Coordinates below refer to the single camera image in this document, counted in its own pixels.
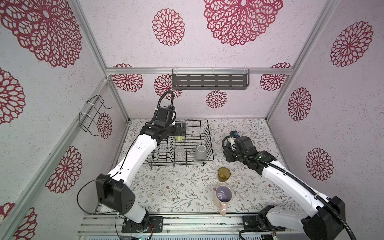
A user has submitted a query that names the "light green mug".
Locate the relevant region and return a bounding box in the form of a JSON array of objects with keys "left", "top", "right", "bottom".
[{"left": 175, "top": 136, "right": 186, "bottom": 142}]

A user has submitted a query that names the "amber glass cup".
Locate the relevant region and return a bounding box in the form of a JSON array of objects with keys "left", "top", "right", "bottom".
[{"left": 218, "top": 167, "right": 231, "bottom": 183}]

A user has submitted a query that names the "grey mug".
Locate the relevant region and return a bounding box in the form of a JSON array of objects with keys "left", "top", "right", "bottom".
[{"left": 189, "top": 145, "right": 208, "bottom": 161}]

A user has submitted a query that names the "pink mug purple inside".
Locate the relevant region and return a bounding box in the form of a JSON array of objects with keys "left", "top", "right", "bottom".
[{"left": 214, "top": 186, "right": 233, "bottom": 216}]

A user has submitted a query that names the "clear glass cup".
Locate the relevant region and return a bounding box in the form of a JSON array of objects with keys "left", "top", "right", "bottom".
[{"left": 175, "top": 146, "right": 186, "bottom": 159}]

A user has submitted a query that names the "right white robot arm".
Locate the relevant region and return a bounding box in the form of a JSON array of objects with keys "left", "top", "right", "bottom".
[{"left": 222, "top": 131, "right": 356, "bottom": 240}]

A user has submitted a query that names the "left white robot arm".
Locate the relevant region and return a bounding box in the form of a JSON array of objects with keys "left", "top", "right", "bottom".
[{"left": 90, "top": 90, "right": 177, "bottom": 228}]

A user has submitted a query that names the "black wire dish rack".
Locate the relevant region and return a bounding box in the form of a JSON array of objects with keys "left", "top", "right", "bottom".
[{"left": 144, "top": 120, "right": 215, "bottom": 167}]

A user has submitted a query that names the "grey slotted wall shelf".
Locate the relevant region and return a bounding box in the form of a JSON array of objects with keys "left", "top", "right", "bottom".
[{"left": 171, "top": 69, "right": 250, "bottom": 90}]

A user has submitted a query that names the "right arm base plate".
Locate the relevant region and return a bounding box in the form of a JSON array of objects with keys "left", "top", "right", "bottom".
[{"left": 242, "top": 215, "right": 285, "bottom": 232}]

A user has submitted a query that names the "aluminium mounting rail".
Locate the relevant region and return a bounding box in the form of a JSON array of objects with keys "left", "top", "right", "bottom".
[{"left": 76, "top": 213, "right": 260, "bottom": 238}]

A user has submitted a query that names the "black wire wall holder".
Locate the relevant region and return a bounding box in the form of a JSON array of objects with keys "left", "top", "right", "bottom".
[{"left": 78, "top": 95, "right": 113, "bottom": 139}]

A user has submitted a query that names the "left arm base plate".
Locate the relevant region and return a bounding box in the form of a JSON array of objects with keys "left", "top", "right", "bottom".
[{"left": 122, "top": 216, "right": 164, "bottom": 234}]

